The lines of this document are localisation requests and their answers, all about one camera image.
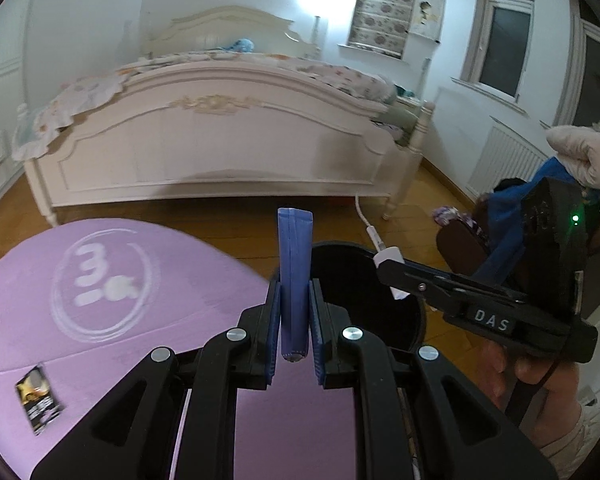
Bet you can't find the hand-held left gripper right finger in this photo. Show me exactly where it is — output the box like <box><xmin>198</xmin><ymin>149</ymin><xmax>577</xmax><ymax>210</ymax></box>
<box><xmin>307</xmin><ymin>279</ymin><xmax>559</xmax><ymax>480</ymax></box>

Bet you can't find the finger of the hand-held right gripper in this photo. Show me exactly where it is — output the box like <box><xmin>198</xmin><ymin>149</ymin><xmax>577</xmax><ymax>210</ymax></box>
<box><xmin>376</xmin><ymin>259</ymin><xmax>527</xmax><ymax>317</ymax></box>

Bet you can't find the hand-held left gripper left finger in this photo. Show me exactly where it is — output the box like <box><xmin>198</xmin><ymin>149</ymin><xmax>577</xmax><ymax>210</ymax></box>
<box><xmin>30</xmin><ymin>279</ymin><xmax>284</xmax><ymax>480</ymax></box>

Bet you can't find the purple snack packet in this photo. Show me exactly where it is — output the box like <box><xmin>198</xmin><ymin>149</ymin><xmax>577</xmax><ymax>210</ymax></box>
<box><xmin>276</xmin><ymin>206</ymin><xmax>314</xmax><ymax>363</ymax></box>

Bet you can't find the black trash bin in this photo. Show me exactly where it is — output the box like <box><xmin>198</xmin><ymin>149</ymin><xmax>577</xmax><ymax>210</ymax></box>
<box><xmin>310</xmin><ymin>241</ymin><xmax>427</xmax><ymax>357</ymax></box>

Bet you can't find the person's right hand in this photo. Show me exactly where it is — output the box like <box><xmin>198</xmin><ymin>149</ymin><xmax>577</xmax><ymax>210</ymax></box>
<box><xmin>477</xmin><ymin>337</ymin><xmax>579</xmax><ymax>428</ymax></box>

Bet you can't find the brown chair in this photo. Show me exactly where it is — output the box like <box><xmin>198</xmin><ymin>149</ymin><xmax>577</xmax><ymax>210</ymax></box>
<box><xmin>436</xmin><ymin>220</ymin><xmax>492</xmax><ymax>282</ymax></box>

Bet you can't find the blue cloth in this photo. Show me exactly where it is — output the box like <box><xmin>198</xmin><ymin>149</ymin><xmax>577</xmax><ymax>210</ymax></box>
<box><xmin>474</xmin><ymin>156</ymin><xmax>583</xmax><ymax>283</ymax></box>

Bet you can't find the purple floral slipper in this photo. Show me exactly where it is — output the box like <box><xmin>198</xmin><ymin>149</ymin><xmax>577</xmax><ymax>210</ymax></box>
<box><xmin>430</xmin><ymin>204</ymin><xmax>477</xmax><ymax>227</ymax></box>

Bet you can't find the white radiator cover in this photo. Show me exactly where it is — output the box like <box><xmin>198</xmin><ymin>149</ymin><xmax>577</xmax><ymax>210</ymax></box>
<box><xmin>466</xmin><ymin>119</ymin><xmax>552</xmax><ymax>202</ymax></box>

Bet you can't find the pale pink cloth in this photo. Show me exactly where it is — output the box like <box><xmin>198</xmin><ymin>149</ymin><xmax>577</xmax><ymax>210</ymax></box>
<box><xmin>546</xmin><ymin>119</ymin><xmax>600</xmax><ymax>192</ymax></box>

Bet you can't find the green pillow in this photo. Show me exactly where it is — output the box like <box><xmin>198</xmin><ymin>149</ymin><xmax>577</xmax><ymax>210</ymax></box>
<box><xmin>374</xmin><ymin>105</ymin><xmax>422</xmax><ymax>147</ymax></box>

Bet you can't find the cream carved bed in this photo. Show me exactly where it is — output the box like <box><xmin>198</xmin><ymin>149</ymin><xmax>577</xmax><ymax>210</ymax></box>
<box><xmin>12</xmin><ymin>5</ymin><xmax>437</xmax><ymax>229</ymax></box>

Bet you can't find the purple round tablecloth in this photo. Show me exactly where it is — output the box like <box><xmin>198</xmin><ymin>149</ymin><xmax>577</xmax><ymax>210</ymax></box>
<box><xmin>0</xmin><ymin>216</ymin><xmax>361</xmax><ymax>480</ymax></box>

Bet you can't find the white framed window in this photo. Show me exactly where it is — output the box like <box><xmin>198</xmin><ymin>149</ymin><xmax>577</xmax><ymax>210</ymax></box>
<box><xmin>461</xmin><ymin>0</ymin><xmax>537</xmax><ymax>107</ymax></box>

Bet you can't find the black and gold packet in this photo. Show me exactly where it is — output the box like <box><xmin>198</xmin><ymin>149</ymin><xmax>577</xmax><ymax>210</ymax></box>
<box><xmin>14</xmin><ymin>364</ymin><xmax>64</xmax><ymax>437</ymax></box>

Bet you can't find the floral window blind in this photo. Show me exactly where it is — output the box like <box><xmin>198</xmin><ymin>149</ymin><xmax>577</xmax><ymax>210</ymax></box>
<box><xmin>346</xmin><ymin>0</ymin><xmax>423</xmax><ymax>59</ymax></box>

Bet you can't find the blue plush toy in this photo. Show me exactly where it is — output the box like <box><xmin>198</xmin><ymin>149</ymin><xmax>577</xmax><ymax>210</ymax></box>
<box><xmin>224</xmin><ymin>36</ymin><xmax>257</xmax><ymax>54</ymax></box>

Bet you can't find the floral bed blanket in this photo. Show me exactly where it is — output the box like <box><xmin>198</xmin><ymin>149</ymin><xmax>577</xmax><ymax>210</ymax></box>
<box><xmin>11</xmin><ymin>49</ymin><xmax>397</xmax><ymax>162</ymax></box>

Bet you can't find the white charger cable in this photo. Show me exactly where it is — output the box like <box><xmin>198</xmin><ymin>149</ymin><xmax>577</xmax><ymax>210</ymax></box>
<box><xmin>354</xmin><ymin>194</ymin><xmax>411</xmax><ymax>302</ymax></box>

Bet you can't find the wall poster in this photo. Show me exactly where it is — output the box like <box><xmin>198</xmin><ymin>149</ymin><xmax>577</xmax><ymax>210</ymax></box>
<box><xmin>411</xmin><ymin>0</ymin><xmax>444</xmax><ymax>42</ymax></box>

